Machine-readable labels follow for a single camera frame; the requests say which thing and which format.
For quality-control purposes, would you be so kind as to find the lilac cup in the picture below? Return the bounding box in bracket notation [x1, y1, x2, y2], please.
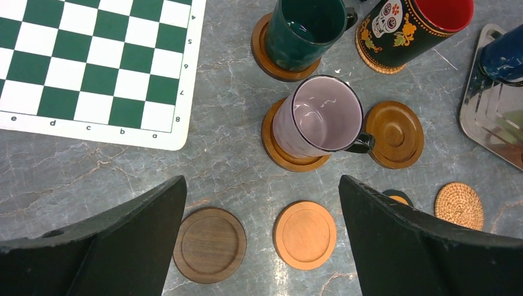
[272, 75, 375, 158]

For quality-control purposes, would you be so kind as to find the dark blue mug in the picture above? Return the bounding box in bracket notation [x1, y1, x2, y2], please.
[479, 25, 522, 87]

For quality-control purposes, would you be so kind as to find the reddish brown grooved coaster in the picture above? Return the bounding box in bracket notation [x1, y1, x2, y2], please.
[364, 101, 424, 170]

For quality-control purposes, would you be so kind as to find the light brown grooved coaster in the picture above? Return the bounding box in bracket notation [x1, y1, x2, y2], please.
[261, 98, 331, 173]

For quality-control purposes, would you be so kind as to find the woven rattan coaster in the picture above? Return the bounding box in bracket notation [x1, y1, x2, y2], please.
[434, 182, 484, 231]
[355, 38, 406, 75]

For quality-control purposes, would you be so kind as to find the metal serving tray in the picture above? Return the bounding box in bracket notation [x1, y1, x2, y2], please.
[459, 24, 522, 170]

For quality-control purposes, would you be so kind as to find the dark green mug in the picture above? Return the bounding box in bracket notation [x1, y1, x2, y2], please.
[265, 0, 358, 72]

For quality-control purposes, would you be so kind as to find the green white chessboard mat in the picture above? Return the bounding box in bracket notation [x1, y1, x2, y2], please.
[1, 0, 206, 151]

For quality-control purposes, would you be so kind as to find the woven rattan coaster far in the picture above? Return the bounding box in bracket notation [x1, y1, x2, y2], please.
[355, 38, 406, 75]

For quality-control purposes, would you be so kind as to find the woven rattan coaster near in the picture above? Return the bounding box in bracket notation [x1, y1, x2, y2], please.
[434, 182, 484, 231]

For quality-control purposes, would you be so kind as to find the brown grooved wooden coaster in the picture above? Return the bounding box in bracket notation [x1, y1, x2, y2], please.
[250, 13, 321, 82]

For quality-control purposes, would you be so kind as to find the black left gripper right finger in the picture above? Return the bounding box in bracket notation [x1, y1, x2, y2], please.
[339, 175, 522, 295]

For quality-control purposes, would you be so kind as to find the dark walnut wooden coaster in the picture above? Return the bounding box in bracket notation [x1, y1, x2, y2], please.
[173, 207, 247, 284]

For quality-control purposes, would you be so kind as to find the orange black felt coaster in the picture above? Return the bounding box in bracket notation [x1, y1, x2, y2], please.
[383, 189, 414, 207]

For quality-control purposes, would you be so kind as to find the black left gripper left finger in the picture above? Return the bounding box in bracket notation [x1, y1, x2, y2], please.
[1, 176, 187, 295]

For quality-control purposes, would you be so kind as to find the light orange wooden coaster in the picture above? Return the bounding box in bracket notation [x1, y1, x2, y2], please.
[273, 200, 337, 270]

